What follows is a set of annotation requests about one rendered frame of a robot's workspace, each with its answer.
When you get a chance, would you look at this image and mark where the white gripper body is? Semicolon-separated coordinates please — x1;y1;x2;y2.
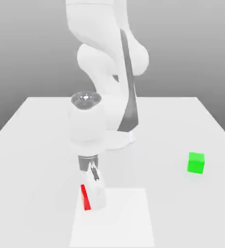
82;170;107;211

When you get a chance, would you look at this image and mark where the small red cube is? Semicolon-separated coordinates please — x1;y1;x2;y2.
80;184;92;211

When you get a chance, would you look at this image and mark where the small green cube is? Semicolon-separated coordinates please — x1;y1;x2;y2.
187;152;205;174

